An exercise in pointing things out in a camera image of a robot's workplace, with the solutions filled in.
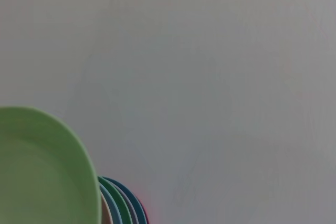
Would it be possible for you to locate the grey lilac plate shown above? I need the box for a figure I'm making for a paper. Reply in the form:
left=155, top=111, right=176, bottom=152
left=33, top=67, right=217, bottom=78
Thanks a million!
left=115, top=186, right=139, bottom=224

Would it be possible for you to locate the light green plate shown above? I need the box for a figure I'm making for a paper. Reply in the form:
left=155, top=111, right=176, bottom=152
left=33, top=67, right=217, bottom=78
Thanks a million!
left=0, top=106, right=102, bottom=224

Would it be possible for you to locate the teal blue plate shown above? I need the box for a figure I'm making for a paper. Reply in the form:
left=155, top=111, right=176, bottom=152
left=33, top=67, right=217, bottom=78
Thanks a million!
left=101, top=176, right=146, bottom=224

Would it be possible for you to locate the light blue plate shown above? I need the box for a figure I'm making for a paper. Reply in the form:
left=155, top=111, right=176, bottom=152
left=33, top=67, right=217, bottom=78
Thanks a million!
left=99, top=184, right=123, bottom=224

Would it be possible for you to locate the dark green plate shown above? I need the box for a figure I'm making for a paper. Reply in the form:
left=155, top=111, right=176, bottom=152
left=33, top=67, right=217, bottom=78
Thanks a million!
left=98, top=176, right=132, bottom=224

